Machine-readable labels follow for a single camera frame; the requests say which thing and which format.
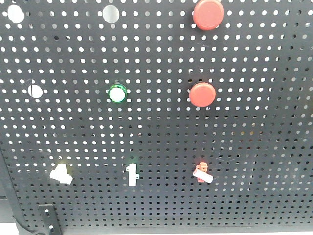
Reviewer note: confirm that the red toggle switch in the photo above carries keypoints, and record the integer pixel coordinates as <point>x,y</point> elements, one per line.
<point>201,173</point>

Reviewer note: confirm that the left black clamp bracket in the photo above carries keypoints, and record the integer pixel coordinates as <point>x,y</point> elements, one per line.
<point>49,219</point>

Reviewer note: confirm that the green-white toggle switch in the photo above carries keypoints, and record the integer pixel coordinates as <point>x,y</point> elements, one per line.
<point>132,174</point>

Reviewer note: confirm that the yellow toggle switch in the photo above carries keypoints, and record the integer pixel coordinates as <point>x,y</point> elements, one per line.
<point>60,174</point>

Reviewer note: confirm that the lower red mushroom button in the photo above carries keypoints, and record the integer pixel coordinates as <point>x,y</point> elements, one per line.
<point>202,94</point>

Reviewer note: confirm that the upper red mushroom button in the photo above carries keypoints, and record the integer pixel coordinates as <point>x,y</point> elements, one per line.
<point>208,14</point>

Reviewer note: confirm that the green round indicator button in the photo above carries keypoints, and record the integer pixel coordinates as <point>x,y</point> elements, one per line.
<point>117,93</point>

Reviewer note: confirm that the black perforated pegboard panel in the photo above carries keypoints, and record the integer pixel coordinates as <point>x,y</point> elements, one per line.
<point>58,59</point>

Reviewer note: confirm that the red mushroom button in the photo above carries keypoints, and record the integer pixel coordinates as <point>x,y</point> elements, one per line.
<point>208,14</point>
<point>202,94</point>

